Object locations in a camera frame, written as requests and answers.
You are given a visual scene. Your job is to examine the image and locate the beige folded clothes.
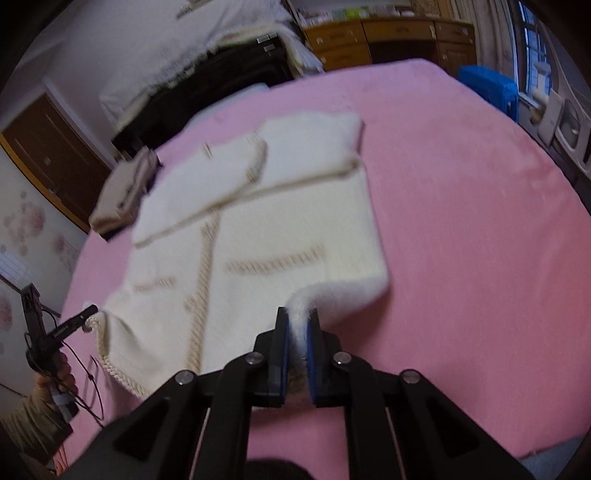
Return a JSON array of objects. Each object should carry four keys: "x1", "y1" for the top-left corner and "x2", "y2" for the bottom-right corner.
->
[{"x1": 88, "y1": 148, "x2": 160, "y2": 234}]

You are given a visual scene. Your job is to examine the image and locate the pink bed blanket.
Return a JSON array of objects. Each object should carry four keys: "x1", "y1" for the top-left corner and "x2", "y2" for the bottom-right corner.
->
[{"x1": 53, "y1": 58, "x2": 589, "y2": 480}]

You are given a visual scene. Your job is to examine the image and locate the cream hanging cloth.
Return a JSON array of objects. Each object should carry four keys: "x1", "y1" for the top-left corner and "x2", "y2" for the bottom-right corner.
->
[{"x1": 281, "y1": 28, "x2": 324, "y2": 77}]

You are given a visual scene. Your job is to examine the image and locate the person's left forearm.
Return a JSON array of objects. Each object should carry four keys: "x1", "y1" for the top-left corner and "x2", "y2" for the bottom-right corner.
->
[{"x1": 0, "y1": 391, "x2": 75, "y2": 464}]

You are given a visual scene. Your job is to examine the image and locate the barred window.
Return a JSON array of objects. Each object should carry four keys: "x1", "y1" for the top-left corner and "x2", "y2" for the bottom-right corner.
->
[{"x1": 515, "y1": 0, "x2": 555, "y2": 100}]

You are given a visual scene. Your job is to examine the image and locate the white fluffy cardigan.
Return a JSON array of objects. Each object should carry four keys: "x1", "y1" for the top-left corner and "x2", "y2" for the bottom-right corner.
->
[{"x1": 85, "y1": 111, "x2": 391, "y2": 402}]

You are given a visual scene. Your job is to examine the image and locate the white grey ergonomic chair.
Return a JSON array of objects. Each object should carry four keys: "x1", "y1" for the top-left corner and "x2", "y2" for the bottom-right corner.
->
[{"x1": 536, "y1": 65, "x2": 591, "y2": 185}]

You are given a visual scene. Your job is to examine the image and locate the patterned beige curtain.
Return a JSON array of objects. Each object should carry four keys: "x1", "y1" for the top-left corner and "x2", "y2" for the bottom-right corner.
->
[{"x1": 450, "y1": 0, "x2": 527, "y2": 88}]

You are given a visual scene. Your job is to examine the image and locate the brown wooden door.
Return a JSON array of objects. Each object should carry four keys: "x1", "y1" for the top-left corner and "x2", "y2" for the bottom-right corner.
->
[{"x1": 0, "y1": 92, "x2": 114, "y2": 234}]

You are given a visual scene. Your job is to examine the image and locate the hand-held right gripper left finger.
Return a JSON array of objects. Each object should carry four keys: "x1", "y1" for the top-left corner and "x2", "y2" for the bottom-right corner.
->
[{"x1": 60, "y1": 307, "x2": 291, "y2": 480}]

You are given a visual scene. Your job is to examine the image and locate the person's grey trousers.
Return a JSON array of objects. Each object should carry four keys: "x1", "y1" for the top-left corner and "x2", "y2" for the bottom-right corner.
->
[{"x1": 517, "y1": 436, "x2": 585, "y2": 480}]

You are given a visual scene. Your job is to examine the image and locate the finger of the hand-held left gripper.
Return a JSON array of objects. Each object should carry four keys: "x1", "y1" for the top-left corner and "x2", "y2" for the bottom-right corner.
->
[{"x1": 46, "y1": 305, "x2": 99, "y2": 343}]

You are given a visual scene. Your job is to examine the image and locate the pale blue pillow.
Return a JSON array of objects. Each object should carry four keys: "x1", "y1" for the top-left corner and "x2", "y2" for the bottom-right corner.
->
[{"x1": 194, "y1": 82, "x2": 271, "y2": 114}]

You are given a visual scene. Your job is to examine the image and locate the blue plastic stool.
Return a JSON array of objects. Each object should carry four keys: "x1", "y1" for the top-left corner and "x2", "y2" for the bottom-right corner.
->
[{"x1": 457, "y1": 65, "x2": 518, "y2": 121}]

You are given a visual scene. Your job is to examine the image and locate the dark folded cloth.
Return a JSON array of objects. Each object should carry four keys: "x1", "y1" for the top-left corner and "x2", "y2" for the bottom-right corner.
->
[{"x1": 98, "y1": 225, "x2": 136, "y2": 241}]

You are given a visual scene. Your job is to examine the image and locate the person's left hand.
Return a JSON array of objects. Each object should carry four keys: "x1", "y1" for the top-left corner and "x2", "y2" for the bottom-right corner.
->
[{"x1": 34, "y1": 357, "x2": 77, "y2": 398}]

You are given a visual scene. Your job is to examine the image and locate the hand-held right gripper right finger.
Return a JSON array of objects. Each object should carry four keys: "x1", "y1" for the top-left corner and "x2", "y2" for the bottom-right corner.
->
[{"x1": 307, "y1": 310, "x2": 536, "y2": 480}]

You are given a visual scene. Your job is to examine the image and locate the wooden desk with drawers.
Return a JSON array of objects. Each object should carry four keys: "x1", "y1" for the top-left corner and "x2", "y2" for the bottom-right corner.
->
[{"x1": 300, "y1": 16, "x2": 477, "y2": 77}]

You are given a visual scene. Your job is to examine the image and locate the black piano with lace cover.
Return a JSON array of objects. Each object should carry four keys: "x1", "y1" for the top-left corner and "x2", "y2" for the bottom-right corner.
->
[{"x1": 99, "y1": 0, "x2": 296, "y2": 125}]

